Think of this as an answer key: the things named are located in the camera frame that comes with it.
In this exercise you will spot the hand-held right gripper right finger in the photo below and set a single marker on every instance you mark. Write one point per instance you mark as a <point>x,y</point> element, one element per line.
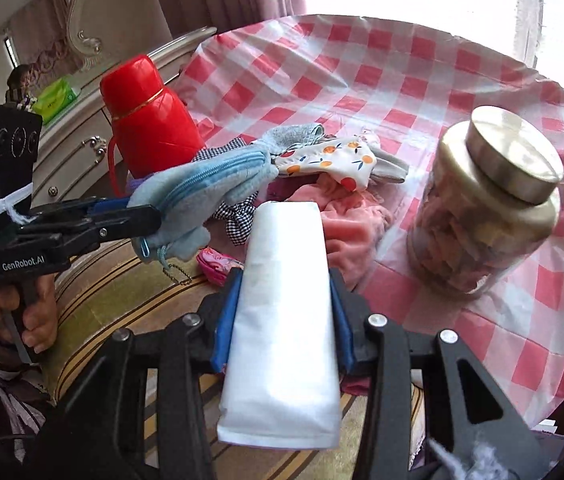
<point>341,325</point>

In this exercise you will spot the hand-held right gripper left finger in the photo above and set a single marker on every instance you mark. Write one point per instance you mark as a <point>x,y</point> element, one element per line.
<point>224,320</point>

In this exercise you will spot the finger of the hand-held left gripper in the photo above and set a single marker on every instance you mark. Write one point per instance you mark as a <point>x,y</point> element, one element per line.
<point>109,204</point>
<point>127,222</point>

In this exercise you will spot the light blue fleece zipper pouch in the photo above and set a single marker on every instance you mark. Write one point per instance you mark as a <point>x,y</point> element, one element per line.
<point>197,185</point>

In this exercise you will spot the pink fleece cloth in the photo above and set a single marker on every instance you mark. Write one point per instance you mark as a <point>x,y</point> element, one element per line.
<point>351,230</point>

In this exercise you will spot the person's left hand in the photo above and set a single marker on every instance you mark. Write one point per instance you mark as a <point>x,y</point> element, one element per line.
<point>39,320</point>

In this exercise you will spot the small pink purse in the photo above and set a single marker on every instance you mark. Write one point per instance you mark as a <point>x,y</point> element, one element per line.
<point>217,265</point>

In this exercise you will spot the striped yellow sofa cover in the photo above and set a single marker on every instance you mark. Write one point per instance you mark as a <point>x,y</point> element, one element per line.
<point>112,290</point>

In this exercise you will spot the white carved dresser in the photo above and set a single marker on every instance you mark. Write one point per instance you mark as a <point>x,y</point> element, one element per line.
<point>77,125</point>

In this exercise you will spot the red thermos flask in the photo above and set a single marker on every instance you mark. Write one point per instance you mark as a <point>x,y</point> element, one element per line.
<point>152,120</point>

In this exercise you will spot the green tissue packet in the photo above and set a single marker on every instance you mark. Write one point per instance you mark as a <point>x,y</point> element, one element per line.
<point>57,97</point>

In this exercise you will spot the black white checkered cloth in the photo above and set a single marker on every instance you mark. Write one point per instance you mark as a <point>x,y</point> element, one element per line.
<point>237,225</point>

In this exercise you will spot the magenta knitted cloth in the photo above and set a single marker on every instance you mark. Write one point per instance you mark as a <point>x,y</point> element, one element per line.
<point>282,191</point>

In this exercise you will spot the white framed mirror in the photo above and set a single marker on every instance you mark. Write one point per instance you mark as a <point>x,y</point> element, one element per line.
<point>37,25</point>

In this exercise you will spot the glass jar with gold lid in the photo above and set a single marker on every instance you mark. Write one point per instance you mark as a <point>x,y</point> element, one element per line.
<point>461,220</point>

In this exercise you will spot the grey cloth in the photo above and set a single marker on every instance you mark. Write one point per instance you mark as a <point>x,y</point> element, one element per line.
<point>391,167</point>
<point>289,137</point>

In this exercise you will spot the white fruit print cloth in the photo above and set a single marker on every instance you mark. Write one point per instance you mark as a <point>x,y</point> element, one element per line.
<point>322,157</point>

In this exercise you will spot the grey yarn tuft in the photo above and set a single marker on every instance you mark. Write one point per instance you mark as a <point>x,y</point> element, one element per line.
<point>481,465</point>

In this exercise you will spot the red white checkered tablecloth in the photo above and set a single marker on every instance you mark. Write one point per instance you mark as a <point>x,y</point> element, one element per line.
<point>361,75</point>

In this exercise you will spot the white lace curtain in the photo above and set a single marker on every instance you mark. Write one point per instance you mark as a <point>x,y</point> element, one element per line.
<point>529,10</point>

